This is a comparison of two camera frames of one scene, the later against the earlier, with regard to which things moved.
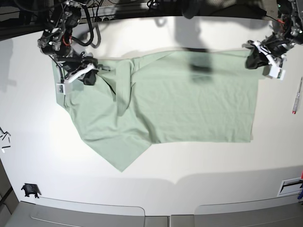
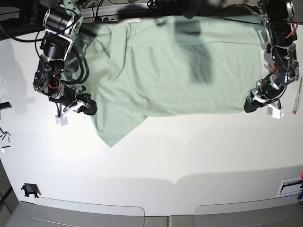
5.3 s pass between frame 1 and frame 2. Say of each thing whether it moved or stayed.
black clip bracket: stayed
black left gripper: moved
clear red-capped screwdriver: stayed
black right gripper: moved
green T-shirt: moved
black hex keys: stayed
